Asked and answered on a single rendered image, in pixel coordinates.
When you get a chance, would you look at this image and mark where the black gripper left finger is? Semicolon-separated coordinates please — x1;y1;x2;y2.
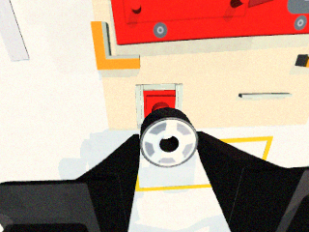
0;134;140;232

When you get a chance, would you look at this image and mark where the yellow rectangular outline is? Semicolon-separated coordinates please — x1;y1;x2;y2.
135;135;273;191

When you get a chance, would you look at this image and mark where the light grey flat strip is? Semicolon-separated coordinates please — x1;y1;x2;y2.
0;0;29;61

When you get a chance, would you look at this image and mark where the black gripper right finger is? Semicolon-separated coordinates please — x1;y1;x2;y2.
197;131;309;232

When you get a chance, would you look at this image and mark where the black wheel with white hub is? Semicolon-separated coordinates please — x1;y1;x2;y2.
140;107;199;168

